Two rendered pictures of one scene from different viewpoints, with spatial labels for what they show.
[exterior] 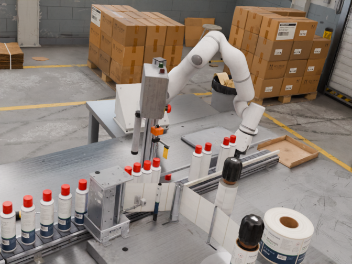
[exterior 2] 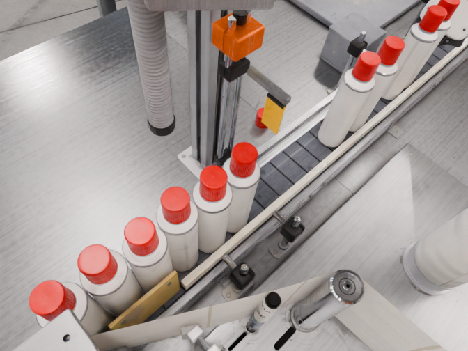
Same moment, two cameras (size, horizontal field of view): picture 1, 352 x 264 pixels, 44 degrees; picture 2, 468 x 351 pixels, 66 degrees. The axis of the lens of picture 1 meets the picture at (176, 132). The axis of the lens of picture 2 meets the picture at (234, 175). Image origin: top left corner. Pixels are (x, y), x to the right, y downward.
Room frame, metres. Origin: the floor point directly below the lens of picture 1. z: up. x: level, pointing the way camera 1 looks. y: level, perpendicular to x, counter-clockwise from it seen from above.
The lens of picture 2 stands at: (1.45, 0.10, 1.45)
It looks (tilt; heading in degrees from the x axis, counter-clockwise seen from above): 59 degrees down; 354
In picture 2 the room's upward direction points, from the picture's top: 9 degrees clockwise
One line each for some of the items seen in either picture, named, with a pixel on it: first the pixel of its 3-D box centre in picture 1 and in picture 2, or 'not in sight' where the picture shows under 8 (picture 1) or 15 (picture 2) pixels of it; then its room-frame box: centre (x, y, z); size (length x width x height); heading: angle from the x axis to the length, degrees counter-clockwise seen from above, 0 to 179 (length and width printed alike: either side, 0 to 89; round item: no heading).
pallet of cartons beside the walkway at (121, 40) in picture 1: (133, 48); not in sight; (5.69, 0.73, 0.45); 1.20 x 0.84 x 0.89; 35
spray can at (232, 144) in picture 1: (229, 153); (422, 44); (2.08, -0.30, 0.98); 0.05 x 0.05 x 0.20
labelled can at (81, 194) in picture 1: (81, 201); not in sight; (1.44, 0.33, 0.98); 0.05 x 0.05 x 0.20
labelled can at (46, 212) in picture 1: (46, 213); not in sight; (1.34, 0.44, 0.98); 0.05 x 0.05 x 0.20
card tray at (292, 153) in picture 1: (287, 150); not in sight; (2.49, -0.72, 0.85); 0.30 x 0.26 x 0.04; 135
